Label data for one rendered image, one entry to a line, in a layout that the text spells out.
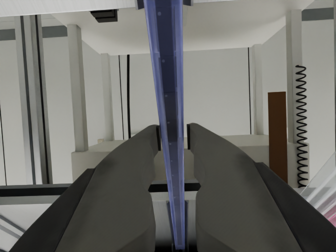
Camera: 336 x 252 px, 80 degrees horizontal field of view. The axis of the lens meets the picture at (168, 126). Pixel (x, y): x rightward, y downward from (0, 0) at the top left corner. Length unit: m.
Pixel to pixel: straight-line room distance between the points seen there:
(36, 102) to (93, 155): 0.21
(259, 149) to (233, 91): 1.39
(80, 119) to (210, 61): 1.54
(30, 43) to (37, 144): 0.23
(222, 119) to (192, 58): 0.63
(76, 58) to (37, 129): 0.25
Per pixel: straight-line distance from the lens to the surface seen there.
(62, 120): 2.20
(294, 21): 0.74
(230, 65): 2.03
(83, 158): 0.66
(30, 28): 0.60
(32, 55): 0.58
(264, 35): 0.90
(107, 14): 0.51
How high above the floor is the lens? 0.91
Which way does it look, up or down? 2 degrees up
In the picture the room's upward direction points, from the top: 177 degrees clockwise
